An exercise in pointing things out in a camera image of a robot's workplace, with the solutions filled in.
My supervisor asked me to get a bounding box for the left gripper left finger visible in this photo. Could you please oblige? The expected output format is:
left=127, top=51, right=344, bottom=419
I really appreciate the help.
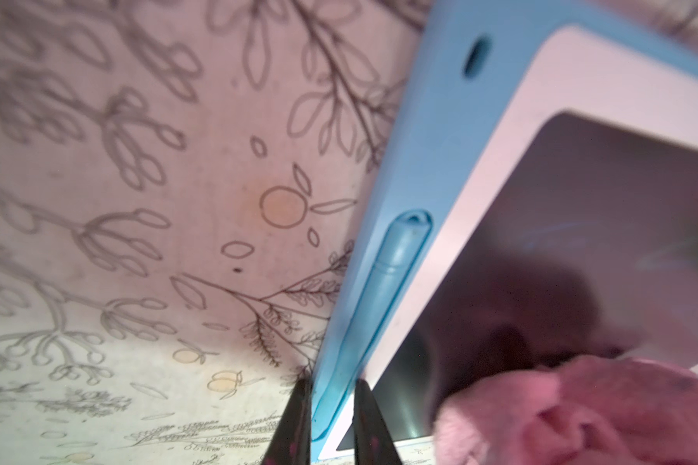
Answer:
left=261, top=378, right=312, bottom=465

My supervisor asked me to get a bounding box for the pink fluffy cloth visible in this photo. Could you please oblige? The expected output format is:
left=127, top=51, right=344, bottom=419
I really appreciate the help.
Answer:
left=434, top=356, right=698, bottom=464

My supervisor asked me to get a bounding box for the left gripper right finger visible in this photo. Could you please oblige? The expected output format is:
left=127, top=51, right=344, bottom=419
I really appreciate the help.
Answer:
left=353, top=379, right=403, bottom=465

